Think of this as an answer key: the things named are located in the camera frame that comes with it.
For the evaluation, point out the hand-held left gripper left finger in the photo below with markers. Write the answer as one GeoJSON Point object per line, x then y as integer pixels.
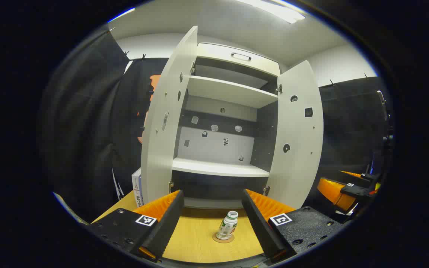
{"type": "Point", "coordinates": [168, 223]}

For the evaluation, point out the white cabinet door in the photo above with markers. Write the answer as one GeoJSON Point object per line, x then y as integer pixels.
{"type": "Point", "coordinates": [162, 149]}
{"type": "Point", "coordinates": [300, 175]}

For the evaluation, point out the round cork coaster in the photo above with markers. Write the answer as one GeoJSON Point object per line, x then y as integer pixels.
{"type": "Point", "coordinates": [231, 240]}

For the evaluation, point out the white cabinet drawer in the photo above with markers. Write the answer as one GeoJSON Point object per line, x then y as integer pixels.
{"type": "Point", "coordinates": [214, 52]}

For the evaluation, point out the white cabinet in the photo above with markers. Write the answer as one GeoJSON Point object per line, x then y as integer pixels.
{"type": "Point", "coordinates": [222, 167]}

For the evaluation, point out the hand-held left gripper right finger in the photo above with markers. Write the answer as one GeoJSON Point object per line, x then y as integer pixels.
{"type": "Point", "coordinates": [259, 227]}

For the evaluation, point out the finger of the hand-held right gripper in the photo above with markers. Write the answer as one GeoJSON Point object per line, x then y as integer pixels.
{"type": "Point", "coordinates": [365, 176]}
{"type": "Point", "coordinates": [333, 191]}

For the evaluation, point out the black backdrop cloth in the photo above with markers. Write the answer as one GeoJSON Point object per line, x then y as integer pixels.
{"type": "Point", "coordinates": [88, 130]}

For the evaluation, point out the white cardboard box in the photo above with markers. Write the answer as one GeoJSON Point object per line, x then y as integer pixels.
{"type": "Point", "coordinates": [137, 190]}

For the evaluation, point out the ceiling light panel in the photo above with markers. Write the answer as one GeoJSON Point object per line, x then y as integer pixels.
{"type": "Point", "coordinates": [277, 11]}

